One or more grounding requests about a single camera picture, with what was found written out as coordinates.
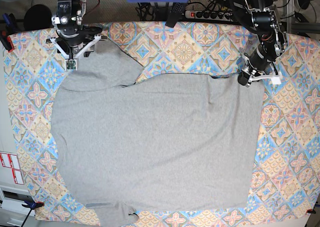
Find blue orange clamp bottom-left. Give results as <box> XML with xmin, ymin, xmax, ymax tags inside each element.
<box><xmin>21</xmin><ymin>200</ymin><xmax>44</xmax><ymax>210</ymax></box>

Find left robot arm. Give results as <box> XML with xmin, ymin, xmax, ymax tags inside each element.
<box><xmin>228</xmin><ymin>0</ymin><xmax>288</xmax><ymax>87</ymax></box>

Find orange clamp bottom-right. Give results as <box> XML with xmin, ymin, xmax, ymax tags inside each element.
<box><xmin>306</xmin><ymin>209</ymin><xmax>316</xmax><ymax>214</ymax></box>

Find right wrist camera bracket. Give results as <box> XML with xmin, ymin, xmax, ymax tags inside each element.
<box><xmin>46</xmin><ymin>34</ymin><xmax>107</xmax><ymax>71</ymax></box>

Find white power strip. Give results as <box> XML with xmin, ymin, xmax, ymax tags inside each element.
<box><xmin>184</xmin><ymin>10</ymin><xmax>233</xmax><ymax>22</ymax></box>

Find red white label stickers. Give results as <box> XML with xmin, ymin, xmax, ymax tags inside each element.
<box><xmin>0</xmin><ymin>152</ymin><xmax>24</xmax><ymax>185</ymax></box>

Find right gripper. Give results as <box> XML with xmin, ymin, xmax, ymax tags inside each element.
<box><xmin>57</xmin><ymin>25</ymin><xmax>102</xmax><ymax>58</ymax></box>

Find black round stool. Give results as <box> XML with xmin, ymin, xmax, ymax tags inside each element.
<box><xmin>23</xmin><ymin>4</ymin><xmax>52</xmax><ymax>31</ymax></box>

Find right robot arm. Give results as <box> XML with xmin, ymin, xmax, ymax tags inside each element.
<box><xmin>47</xmin><ymin>0</ymin><xmax>103</xmax><ymax>60</ymax></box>

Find black remote on table edge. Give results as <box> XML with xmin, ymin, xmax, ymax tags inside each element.
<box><xmin>165</xmin><ymin>2</ymin><xmax>187</xmax><ymax>28</ymax></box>

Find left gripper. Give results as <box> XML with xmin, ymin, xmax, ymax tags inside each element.
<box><xmin>237</xmin><ymin>45</ymin><xmax>270</xmax><ymax>87</ymax></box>

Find blue orange clamp top-left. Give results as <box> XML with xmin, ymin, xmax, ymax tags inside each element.
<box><xmin>0</xmin><ymin>13</ymin><xmax>14</xmax><ymax>53</ymax></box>

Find grey T-shirt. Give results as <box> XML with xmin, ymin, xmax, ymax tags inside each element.
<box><xmin>50</xmin><ymin>40</ymin><xmax>265</xmax><ymax>227</ymax></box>

